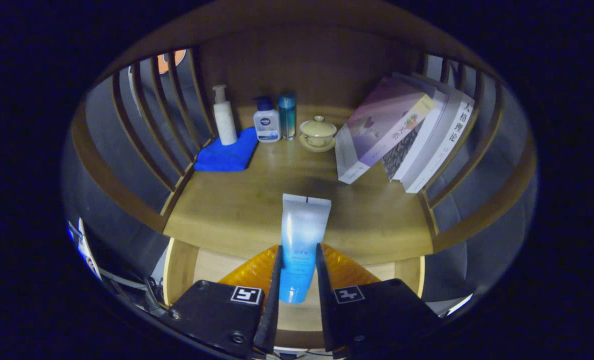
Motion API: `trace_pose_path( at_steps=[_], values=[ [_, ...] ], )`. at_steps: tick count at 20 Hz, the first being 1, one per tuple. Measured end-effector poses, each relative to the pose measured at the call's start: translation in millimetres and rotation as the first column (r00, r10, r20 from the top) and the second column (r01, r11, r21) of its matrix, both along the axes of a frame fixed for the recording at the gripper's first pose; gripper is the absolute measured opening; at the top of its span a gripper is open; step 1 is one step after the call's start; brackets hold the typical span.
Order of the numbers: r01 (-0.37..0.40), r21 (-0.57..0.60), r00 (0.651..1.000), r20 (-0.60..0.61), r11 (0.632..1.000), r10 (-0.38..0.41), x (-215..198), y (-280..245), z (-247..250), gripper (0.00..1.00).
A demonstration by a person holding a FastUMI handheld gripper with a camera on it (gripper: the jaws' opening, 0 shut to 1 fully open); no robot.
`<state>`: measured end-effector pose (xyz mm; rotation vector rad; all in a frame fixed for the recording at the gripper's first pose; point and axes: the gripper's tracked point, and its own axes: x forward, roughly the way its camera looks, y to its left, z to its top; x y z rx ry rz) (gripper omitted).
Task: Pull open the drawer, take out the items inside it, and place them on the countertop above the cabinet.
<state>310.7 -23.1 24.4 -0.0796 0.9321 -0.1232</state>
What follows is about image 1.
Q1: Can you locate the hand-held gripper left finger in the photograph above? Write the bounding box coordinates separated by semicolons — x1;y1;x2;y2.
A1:
160;244;284;359

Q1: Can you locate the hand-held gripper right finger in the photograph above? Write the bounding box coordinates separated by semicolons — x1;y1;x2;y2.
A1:
315;243;442;360

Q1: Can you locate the blue and white tube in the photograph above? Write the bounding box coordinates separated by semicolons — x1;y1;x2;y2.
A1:
278;193;332;305

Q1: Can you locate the wooden countertop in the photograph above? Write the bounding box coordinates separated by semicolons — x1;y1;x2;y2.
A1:
163;105;435;266

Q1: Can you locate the brown wooden cabinet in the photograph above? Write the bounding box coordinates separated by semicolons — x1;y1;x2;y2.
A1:
67;0;539;351

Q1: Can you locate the blue folded cloth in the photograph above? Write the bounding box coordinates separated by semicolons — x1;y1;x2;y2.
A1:
193;126;259;173

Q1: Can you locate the dark patterned book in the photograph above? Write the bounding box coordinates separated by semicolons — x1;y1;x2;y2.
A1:
381;125;423;182

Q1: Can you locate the beige lidded tea cup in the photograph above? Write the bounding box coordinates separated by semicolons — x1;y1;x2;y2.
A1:
298;115;338;153

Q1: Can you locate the white bottle with blue cap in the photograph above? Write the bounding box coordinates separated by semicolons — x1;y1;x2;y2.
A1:
253;96;282;144

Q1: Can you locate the slim teal bottle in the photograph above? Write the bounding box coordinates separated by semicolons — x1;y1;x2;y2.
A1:
278;92;297;141

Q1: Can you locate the white spray bottle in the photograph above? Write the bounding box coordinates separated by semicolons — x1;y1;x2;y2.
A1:
212;84;239;146

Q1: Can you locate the purple and white book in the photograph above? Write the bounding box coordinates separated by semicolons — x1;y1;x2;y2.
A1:
334;76;436;185

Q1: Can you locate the plain white book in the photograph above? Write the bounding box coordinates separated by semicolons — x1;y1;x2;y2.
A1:
391;75;450;183

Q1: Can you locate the white book with printed spine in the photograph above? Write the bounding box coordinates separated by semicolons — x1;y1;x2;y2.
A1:
402;80;476;194

